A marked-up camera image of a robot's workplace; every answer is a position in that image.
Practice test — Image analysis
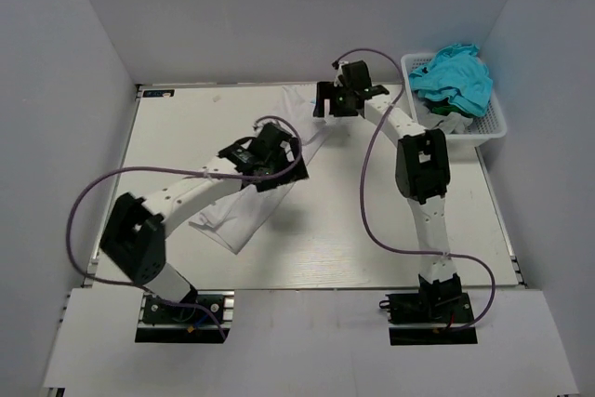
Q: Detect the white t-shirt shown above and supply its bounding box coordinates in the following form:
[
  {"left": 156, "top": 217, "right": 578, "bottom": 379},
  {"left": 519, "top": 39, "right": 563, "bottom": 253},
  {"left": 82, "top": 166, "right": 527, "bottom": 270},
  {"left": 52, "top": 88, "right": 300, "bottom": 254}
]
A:
[{"left": 188, "top": 83, "right": 345, "bottom": 257}]

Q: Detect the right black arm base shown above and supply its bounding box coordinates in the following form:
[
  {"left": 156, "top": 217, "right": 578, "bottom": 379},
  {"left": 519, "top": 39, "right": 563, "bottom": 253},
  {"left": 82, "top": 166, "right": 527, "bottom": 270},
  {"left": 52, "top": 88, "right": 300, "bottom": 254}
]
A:
[{"left": 378, "top": 293, "right": 478, "bottom": 346}]

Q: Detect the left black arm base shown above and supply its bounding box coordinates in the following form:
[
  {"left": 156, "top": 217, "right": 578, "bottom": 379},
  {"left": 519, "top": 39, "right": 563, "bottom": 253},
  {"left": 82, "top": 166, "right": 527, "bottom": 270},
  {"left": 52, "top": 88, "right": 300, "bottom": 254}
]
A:
[{"left": 135, "top": 291, "right": 234, "bottom": 344}]

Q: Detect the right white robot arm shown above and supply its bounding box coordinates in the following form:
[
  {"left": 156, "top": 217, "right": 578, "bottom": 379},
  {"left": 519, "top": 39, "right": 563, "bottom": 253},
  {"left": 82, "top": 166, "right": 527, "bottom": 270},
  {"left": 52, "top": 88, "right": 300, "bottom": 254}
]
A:
[{"left": 313, "top": 60, "right": 462, "bottom": 322}]

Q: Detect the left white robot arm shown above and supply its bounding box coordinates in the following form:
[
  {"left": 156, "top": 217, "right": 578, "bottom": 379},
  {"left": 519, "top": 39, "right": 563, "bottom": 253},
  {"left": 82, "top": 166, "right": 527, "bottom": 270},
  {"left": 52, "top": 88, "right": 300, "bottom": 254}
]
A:
[{"left": 99, "top": 118, "right": 309, "bottom": 322}]

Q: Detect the green cloth in basket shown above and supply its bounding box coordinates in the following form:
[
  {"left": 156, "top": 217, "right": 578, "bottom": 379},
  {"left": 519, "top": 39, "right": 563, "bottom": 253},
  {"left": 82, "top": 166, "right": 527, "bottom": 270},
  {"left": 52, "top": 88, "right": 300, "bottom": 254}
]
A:
[{"left": 428, "top": 102, "right": 468, "bottom": 117}]

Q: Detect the grey white cloth in basket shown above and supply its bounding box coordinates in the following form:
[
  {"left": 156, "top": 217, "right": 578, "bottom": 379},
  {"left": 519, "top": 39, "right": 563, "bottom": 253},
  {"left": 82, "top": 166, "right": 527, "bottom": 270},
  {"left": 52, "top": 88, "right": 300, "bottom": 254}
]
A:
[{"left": 415, "top": 102, "right": 473, "bottom": 134}]

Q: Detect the cyan t-shirt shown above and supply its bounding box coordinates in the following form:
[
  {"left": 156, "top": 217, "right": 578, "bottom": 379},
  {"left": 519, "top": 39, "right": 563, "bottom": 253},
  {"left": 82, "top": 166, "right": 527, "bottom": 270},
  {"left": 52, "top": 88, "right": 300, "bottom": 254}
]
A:
[{"left": 408, "top": 43, "right": 493, "bottom": 118}]

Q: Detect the dark label sticker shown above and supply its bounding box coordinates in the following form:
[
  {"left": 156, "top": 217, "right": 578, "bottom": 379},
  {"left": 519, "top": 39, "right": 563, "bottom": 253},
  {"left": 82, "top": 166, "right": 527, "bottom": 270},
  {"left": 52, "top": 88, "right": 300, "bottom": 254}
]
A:
[{"left": 141, "top": 89, "right": 175, "bottom": 98}]

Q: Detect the white plastic basket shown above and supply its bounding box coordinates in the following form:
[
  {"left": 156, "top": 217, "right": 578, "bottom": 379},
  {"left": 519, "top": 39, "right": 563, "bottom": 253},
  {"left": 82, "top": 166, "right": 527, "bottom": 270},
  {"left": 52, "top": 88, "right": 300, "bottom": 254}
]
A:
[{"left": 401, "top": 53, "right": 507, "bottom": 147}]

